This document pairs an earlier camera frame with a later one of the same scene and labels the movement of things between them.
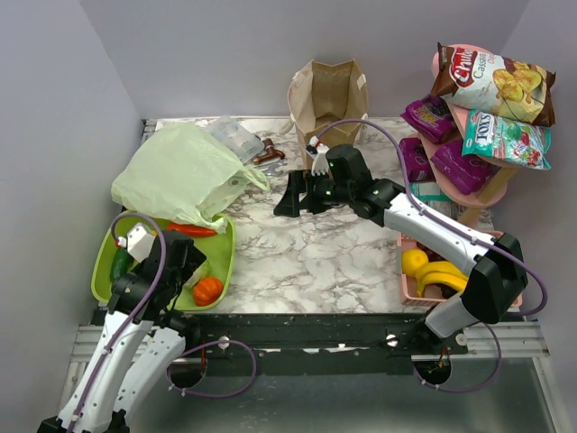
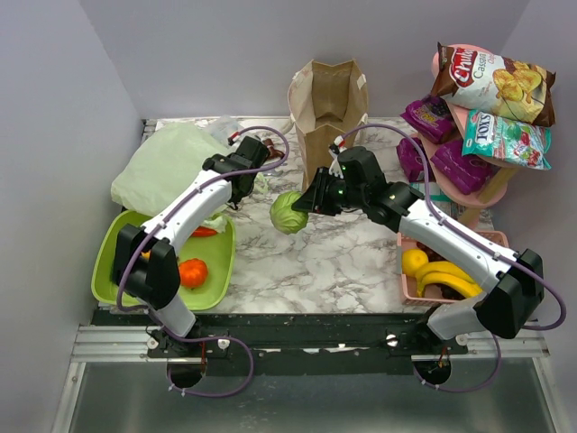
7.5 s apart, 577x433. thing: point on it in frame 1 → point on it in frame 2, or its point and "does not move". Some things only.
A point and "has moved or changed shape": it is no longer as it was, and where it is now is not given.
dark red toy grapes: [430, 254] does not move
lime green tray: [219, 262] does not move
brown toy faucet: [270, 151] does not move
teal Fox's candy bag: [490, 134] does not move
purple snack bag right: [466, 172] does not move
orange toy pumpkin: [206, 291] has moved or changed shape
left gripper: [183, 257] → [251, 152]
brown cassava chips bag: [500, 86] does not move
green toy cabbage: [201, 272] → [285, 218]
